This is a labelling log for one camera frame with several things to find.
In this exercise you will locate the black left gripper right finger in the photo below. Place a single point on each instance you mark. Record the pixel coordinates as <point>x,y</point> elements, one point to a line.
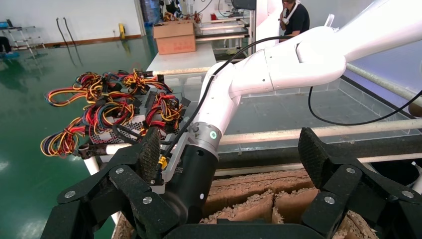
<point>346,184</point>

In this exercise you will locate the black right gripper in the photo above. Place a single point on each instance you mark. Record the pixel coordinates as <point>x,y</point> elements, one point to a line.
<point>193,184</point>

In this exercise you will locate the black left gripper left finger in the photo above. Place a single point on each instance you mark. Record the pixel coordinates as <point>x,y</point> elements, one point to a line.
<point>132,184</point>

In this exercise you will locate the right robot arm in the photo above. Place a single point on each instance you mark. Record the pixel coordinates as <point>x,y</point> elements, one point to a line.
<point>296,66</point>

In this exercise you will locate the brown divided cardboard box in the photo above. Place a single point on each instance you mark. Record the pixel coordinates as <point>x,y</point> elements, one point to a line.
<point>257,188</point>

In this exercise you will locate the dark grey cart bed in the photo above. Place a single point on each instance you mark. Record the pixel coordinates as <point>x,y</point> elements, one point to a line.
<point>280,109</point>

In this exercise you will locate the white work table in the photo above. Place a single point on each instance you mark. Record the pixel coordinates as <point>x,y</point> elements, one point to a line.
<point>184,59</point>

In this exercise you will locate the brown closed cardboard carton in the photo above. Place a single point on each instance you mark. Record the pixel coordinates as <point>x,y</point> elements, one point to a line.
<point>174,43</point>

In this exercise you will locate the yellow floor sign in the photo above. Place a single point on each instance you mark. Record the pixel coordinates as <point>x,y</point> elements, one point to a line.
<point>122,31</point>

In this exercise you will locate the person in black shirt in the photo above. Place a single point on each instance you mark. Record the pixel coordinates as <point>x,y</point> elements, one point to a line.
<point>298,19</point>

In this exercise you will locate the black monitor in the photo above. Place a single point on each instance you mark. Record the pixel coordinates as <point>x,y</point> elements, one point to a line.
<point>244,4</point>

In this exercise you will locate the dark clothed crouching person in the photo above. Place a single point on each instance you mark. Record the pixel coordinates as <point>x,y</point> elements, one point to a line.
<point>4,44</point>

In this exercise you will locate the metal step ladder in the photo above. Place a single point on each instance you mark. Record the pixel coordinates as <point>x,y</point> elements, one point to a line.
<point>19,28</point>

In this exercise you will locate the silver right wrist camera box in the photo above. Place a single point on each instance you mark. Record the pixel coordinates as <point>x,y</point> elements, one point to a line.
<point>176,158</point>

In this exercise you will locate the white cart post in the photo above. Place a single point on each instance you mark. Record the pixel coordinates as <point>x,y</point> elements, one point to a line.
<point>92,165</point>

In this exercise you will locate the white tube cart rail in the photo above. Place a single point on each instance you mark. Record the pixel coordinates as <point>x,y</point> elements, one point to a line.
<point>280,153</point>

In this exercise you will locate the metal frame workbench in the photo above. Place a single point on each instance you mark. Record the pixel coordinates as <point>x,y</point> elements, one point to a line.
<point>221,33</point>

